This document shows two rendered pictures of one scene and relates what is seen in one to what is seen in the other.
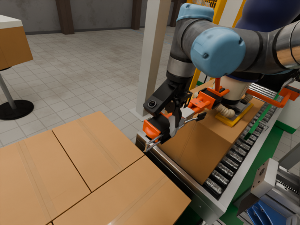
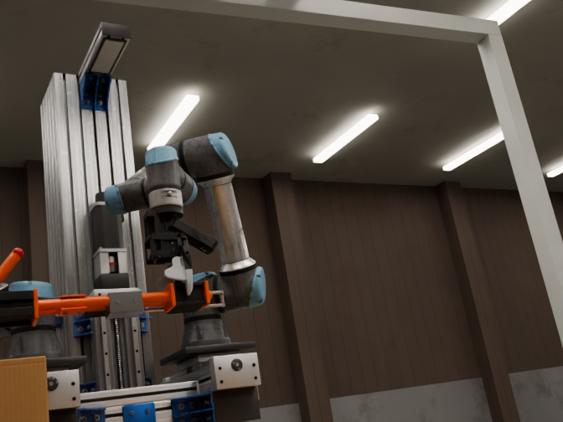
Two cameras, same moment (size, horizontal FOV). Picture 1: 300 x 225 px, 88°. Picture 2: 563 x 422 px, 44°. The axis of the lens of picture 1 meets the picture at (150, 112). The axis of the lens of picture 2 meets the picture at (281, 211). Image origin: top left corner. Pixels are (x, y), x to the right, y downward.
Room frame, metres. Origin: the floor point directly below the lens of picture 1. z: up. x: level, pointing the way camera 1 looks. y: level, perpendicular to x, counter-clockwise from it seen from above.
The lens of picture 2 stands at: (1.65, 0.79, 0.76)
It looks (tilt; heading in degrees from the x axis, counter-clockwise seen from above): 18 degrees up; 205
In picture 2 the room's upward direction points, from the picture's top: 9 degrees counter-clockwise
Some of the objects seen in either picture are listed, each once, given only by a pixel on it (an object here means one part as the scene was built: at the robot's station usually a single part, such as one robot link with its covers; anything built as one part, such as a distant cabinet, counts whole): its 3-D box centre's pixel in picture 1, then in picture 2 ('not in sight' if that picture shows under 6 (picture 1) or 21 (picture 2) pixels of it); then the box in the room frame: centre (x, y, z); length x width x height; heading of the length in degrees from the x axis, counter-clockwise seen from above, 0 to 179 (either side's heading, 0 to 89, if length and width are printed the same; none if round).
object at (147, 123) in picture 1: (158, 126); (186, 296); (0.40, -0.04, 1.08); 0.08 x 0.07 x 0.05; 140
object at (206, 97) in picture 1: (209, 97); (14, 309); (0.67, -0.27, 1.08); 0.10 x 0.08 x 0.06; 50
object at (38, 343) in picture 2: not in sight; (34, 347); (0.27, -0.63, 1.09); 0.15 x 0.15 x 0.10
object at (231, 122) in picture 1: (236, 108); not in sight; (0.80, -0.50, 0.97); 0.34 x 0.10 x 0.05; 140
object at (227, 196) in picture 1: (265, 129); not in sight; (1.29, -1.21, 0.50); 2.31 x 0.05 x 0.19; 141
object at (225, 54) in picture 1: (217, 49); (171, 187); (0.32, -0.10, 1.38); 0.11 x 0.11 x 0.08; 15
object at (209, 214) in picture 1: (169, 175); not in sight; (0.59, -0.21, 0.48); 0.70 x 0.03 x 0.15; 51
